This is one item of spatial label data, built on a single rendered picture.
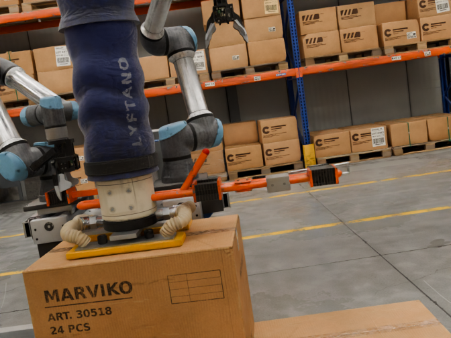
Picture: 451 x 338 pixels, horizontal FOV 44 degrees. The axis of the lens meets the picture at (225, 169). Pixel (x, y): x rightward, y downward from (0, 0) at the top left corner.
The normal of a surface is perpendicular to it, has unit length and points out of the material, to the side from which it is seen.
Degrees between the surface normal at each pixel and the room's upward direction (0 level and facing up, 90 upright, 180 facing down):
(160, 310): 90
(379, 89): 90
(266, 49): 87
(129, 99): 70
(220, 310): 90
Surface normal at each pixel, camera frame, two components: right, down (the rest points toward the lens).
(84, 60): -0.32, -0.08
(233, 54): 0.07, 0.13
